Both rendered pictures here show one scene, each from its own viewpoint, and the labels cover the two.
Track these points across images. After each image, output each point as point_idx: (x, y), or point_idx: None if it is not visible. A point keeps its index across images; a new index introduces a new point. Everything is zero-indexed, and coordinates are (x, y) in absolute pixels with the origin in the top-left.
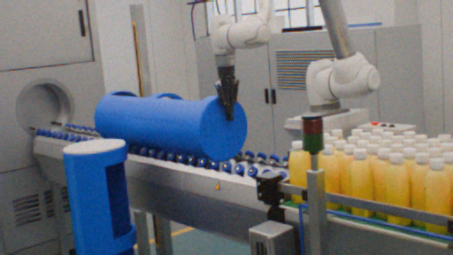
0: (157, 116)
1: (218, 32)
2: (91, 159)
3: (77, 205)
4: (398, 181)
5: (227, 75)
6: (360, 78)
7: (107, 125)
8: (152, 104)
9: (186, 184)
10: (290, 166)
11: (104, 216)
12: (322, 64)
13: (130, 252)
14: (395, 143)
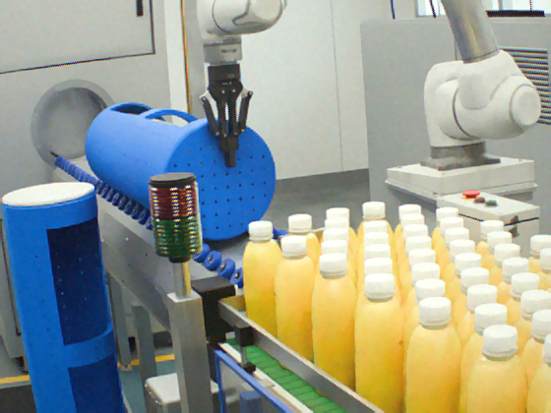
0: (131, 149)
1: (203, 4)
2: (27, 215)
3: (16, 285)
4: (370, 337)
5: (225, 82)
6: (498, 101)
7: (93, 158)
8: (133, 129)
9: (159, 274)
10: (242, 271)
11: (48, 308)
12: (448, 70)
13: (113, 367)
14: (420, 249)
